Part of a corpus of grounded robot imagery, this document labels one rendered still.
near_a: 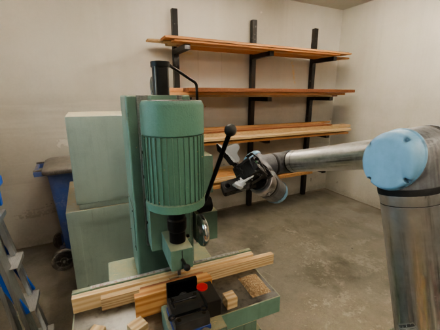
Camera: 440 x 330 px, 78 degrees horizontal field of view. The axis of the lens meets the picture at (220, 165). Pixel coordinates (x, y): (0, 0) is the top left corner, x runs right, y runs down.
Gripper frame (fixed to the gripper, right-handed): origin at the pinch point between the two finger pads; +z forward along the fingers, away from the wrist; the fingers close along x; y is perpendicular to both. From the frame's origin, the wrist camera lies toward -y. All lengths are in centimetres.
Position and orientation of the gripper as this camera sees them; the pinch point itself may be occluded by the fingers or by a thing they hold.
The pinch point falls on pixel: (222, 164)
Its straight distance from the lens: 78.5
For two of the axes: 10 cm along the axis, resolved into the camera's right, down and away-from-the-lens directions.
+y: 7.7, -5.6, -3.1
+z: -5.5, -3.4, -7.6
